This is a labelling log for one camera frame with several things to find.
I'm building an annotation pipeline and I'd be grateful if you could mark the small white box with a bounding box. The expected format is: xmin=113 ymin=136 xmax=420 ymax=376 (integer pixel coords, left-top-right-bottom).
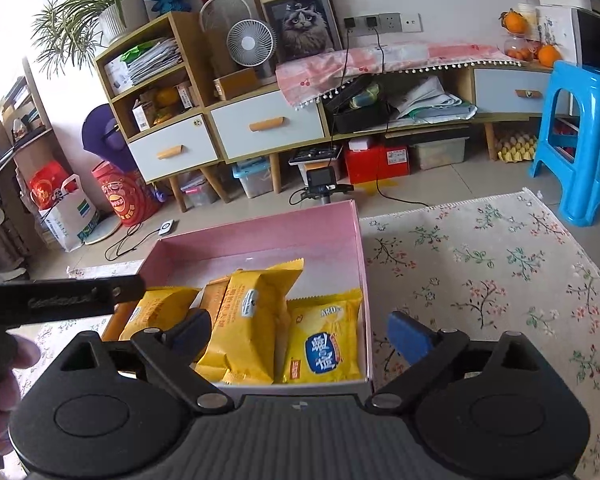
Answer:
xmin=131 ymin=100 xmax=156 ymax=134

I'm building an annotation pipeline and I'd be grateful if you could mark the red box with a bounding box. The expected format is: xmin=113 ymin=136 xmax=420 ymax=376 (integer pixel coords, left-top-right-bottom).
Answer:
xmin=343 ymin=141 xmax=411 ymax=185

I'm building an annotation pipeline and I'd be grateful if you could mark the blue plastic stool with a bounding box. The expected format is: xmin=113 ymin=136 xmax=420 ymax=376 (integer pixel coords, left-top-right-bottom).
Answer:
xmin=527 ymin=60 xmax=600 ymax=227

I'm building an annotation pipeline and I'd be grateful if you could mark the small white desk fan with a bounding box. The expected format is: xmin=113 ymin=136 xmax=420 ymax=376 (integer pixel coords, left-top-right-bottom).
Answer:
xmin=226 ymin=19 xmax=277 ymax=80

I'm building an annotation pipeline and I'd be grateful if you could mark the white standing fan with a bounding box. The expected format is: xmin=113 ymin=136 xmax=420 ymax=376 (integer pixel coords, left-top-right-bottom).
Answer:
xmin=199 ymin=0 xmax=254 ymax=78

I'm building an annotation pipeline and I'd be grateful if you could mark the wooden shelf cabinet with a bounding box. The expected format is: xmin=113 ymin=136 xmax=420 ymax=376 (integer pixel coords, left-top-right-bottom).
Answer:
xmin=95 ymin=11 xmax=222 ymax=213

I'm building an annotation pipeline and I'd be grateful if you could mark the black flat device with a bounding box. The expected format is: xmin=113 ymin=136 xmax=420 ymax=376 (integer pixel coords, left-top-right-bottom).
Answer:
xmin=288 ymin=145 xmax=344 ymax=166

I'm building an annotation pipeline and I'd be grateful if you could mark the low wooden cabinet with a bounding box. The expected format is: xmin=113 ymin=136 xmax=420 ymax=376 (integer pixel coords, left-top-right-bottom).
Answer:
xmin=205 ymin=55 xmax=573 ymax=196

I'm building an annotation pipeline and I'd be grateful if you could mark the framed cat picture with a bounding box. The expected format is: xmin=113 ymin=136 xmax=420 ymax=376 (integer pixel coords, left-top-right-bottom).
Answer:
xmin=252 ymin=0 xmax=344 ymax=67

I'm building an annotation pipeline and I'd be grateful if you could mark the black power cable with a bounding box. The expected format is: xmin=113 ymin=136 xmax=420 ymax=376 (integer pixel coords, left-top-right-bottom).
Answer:
xmin=327 ymin=20 xmax=433 ymax=209

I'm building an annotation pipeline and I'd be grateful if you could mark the narrow orange snack packet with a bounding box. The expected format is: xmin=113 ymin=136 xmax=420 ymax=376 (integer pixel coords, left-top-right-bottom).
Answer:
xmin=198 ymin=276 xmax=232 ymax=328

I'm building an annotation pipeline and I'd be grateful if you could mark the orange fruit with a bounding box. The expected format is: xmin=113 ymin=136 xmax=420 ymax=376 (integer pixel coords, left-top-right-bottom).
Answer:
xmin=537 ymin=45 xmax=562 ymax=69
xmin=500 ymin=10 xmax=529 ymax=35

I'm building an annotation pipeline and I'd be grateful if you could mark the potted green plant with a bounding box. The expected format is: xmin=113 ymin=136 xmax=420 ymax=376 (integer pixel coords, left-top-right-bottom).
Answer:
xmin=30 ymin=0 xmax=151 ymax=77

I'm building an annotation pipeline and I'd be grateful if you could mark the yellow packet with blue label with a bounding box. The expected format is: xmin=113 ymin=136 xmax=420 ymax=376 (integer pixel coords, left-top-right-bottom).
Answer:
xmin=279 ymin=288 xmax=364 ymax=386

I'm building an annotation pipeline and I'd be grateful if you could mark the wall socket strip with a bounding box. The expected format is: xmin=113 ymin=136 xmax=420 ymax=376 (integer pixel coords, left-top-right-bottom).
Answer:
xmin=342 ymin=12 xmax=422 ymax=37

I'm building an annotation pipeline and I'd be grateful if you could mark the person's left hand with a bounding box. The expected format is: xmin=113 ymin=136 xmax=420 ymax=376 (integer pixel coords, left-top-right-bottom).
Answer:
xmin=0 ymin=335 xmax=42 ymax=460

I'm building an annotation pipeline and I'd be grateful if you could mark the pile of white bags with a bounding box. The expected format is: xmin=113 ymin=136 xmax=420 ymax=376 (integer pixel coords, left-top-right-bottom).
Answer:
xmin=390 ymin=76 xmax=479 ymax=123

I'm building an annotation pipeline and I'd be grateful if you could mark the round white board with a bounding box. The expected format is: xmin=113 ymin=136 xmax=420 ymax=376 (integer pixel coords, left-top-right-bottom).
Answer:
xmin=82 ymin=211 xmax=124 ymax=247

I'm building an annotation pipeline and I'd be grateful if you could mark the yellow egg tray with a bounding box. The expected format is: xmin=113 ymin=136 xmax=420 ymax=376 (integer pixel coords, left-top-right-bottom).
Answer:
xmin=495 ymin=130 xmax=539 ymax=164

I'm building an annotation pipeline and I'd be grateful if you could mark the brown cardboard box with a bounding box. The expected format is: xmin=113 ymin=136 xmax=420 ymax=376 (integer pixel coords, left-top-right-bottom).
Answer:
xmin=212 ymin=67 xmax=259 ymax=101

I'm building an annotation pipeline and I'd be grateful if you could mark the camera on tripod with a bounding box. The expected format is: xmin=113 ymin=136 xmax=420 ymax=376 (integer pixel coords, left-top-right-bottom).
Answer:
xmin=299 ymin=168 xmax=354 ymax=207

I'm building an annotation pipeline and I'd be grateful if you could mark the floral tablecloth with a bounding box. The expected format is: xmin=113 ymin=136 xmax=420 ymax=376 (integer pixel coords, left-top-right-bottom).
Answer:
xmin=10 ymin=187 xmax=600 ymax=480

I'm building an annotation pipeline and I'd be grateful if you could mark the pink cardboard box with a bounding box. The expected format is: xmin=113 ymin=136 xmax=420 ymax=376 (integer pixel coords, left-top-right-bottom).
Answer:
xmin=100 ymin=199 xmax=377 ymax=397

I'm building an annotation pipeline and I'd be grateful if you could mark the red gift bag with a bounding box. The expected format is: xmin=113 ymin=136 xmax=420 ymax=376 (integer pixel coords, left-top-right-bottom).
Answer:
xmin=91 ymin=160 xmax=162 ymax=227

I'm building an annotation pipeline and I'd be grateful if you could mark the black case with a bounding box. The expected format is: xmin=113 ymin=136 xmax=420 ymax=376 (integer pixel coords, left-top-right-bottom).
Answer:
xmin=322 ymin=75 xmax=397 ymax=134

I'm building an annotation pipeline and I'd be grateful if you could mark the dark shelf rack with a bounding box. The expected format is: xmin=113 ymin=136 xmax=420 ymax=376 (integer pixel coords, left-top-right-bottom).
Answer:
xmin=0 ymin=57 xmax=63 ymax=281

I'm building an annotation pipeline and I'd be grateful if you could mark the white shopping bag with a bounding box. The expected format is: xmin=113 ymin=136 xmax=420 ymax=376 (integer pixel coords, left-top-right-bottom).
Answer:
xmin=39 ymin=174 xmax=102 ymax=254

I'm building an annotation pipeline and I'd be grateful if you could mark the stack of papers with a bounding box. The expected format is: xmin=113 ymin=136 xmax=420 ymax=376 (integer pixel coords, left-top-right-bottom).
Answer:
xmin=120 ymin=37 xmax=184 ymax=87

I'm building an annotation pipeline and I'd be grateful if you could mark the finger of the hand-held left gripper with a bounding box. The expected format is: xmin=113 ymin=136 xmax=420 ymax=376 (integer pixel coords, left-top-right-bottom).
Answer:
xmin=0 ymin=274 xmax=147 ymax=328

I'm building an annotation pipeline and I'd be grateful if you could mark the black charger cable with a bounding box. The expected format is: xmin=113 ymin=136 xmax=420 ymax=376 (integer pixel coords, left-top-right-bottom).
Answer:
xmin=104 ymin=222 xmax=162 ymax=262

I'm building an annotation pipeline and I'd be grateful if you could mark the white drawer with wooden handle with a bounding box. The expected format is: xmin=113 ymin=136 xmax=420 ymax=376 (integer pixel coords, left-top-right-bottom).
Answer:
xmin=210 ymin=87 xmax=327 ymax=163
xmin=472 ymin=67 xmax=556 ymax=114
xmin=128 ymin=112 xmax=220 ymax=184

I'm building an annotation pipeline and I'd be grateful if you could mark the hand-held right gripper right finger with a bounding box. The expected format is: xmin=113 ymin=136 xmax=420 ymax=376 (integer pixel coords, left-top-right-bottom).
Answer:
xmin=370 ymin=311 xmax=546 ymax=413

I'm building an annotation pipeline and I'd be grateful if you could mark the pink cherry-print cloth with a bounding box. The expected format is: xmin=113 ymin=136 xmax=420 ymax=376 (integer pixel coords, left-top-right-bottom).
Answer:
xmin=275 ymin=41 xmax=528 ymax=111

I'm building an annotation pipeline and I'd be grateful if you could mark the white carton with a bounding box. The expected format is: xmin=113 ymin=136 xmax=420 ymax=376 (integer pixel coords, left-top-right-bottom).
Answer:
xmin=104 ymin=57 xmax=132 ymax=96

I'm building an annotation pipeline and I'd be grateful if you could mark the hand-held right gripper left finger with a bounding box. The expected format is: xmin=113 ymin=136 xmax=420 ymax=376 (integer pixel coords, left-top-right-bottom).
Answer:
xmin=55 ymin=308 xmax=233 ymax=413

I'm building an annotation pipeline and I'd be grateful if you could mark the purple plush hat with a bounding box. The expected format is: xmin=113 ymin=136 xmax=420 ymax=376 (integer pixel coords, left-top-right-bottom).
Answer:
xmin=81 ymin=102 xmax=137 ymax=172

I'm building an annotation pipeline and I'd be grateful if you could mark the red printed bag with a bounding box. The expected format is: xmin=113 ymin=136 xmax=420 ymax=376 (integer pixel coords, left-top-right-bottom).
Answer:
xmin=28 ymin=160 xmax=77 ymax=212

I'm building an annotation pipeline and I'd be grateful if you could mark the yellow snack packet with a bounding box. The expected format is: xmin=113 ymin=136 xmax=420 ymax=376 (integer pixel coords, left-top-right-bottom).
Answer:
xmin=194 ymin=258 xmax=305 ymax=387
xmin=119 ymin=286 xmax=203 ymax=342

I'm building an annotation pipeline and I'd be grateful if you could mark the clear bin with blue lid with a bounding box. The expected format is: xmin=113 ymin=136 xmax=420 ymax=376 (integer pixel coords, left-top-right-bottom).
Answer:
xmin=232 ymin=157 xmax=276 ymax=200

